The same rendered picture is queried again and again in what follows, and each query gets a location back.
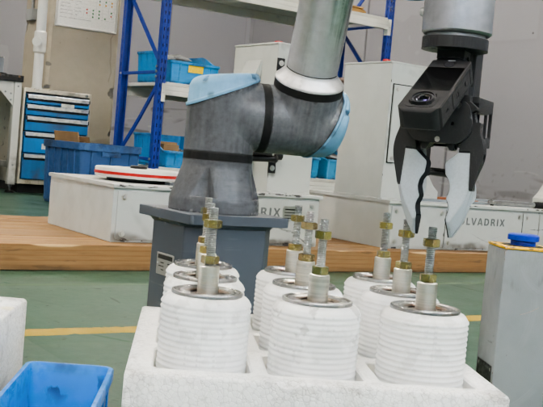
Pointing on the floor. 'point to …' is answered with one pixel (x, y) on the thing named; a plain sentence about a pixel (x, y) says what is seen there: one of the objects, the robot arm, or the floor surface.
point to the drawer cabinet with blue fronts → (39, 131)
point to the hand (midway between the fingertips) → (431, 223)
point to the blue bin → (58, 385)
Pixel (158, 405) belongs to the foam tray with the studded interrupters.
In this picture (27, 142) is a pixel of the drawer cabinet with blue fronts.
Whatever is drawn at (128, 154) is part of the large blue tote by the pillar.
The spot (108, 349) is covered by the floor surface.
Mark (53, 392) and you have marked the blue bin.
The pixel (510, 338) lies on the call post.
